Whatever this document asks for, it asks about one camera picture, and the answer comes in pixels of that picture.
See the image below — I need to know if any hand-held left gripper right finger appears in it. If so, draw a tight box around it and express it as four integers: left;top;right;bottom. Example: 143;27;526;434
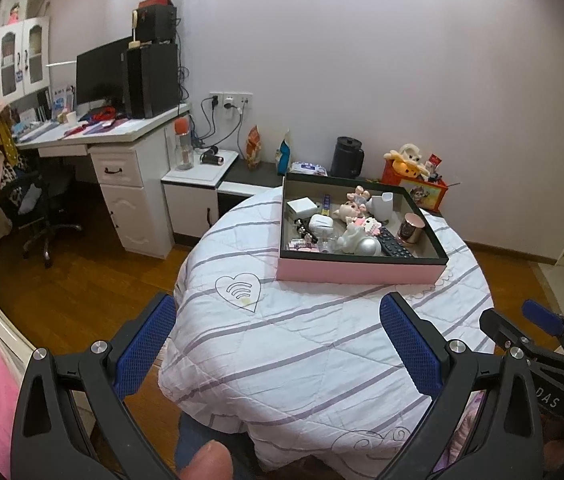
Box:
379;292;545;480

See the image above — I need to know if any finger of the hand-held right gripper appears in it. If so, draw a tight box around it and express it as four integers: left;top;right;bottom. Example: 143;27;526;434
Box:
479;307;530;357
521;299;564;337

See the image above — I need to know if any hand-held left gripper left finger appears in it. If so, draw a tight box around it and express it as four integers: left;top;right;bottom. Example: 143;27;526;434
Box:
10;292;179;480

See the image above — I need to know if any pink storage box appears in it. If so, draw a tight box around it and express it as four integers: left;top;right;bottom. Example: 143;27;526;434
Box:
276;172;449;286

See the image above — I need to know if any black remote control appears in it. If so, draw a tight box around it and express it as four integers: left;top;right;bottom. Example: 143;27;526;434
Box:
376;227;415;259

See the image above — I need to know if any white figurine with silver ball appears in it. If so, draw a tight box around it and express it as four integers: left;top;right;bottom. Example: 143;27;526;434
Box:
336;222;383;257

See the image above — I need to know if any rose gold candle jar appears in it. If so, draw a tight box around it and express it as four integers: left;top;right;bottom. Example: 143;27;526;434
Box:
397;212;426;245

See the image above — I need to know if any white cup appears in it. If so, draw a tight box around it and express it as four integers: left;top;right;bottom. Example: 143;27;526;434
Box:
365;192;395;222

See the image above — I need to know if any pink doll figure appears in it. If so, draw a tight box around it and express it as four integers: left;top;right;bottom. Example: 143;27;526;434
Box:
334;185;381;237

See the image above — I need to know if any white charger adapter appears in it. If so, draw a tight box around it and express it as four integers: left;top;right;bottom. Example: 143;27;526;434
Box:
286;197;319;219

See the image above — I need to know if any person's left hand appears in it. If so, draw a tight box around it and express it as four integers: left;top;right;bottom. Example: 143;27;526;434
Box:
179;439;235;480

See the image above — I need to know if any person's jeans leg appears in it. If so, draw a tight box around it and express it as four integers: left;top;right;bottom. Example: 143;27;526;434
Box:
176;412;263;480

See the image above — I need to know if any round table with striped cloth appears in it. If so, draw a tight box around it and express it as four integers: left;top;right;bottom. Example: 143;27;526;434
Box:
157;185;496;464

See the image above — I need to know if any small white cabinet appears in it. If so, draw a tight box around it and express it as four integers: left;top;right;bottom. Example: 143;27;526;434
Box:
161;150;241;247

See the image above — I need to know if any orange toy box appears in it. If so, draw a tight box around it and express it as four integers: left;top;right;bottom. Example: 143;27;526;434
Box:
380;161;449;214

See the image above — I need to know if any white desk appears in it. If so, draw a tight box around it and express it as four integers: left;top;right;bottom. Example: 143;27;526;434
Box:
14;102;193;260

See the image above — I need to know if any black office chair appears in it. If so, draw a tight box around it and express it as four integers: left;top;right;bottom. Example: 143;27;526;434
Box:
0;170;83;268

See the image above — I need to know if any yellow white plush toy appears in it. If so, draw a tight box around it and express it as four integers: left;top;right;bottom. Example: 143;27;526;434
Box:
382;143;431;179

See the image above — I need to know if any dark low bench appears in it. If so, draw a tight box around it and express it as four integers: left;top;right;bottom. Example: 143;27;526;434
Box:
216;162;288;199

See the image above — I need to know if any black kettle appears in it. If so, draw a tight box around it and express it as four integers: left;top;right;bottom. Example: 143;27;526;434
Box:
330;136;365;179

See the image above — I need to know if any orange cap water bottle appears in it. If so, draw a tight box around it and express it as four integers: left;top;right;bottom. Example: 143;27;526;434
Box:
174;119;194;171

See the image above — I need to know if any wet wipes pack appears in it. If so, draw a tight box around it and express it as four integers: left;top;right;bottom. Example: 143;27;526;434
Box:
289;161;328;177

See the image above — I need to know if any orange snack bag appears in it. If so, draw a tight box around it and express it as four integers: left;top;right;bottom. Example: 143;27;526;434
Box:
245;126;263;169

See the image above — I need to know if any blue white bag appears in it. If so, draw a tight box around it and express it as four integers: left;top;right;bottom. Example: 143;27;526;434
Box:
276;130;293;177

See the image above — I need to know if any black computer tower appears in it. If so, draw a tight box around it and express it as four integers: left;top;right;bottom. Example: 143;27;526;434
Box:
122;42;181;120

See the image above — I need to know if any black computer monitor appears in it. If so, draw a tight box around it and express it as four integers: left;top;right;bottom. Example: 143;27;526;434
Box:
75;36;133;107

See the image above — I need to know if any white glass door cabinet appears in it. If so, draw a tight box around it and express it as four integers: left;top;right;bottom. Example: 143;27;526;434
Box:
0;16;52;101

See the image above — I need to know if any black speaker box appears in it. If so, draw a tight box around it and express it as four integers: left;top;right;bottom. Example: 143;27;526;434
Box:
134;4;178;45

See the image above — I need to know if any black power cable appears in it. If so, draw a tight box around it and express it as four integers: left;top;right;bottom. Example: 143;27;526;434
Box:
191;95;219;150

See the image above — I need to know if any white wall outlet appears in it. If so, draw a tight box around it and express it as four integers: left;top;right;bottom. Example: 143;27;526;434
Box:
209;91;255;110

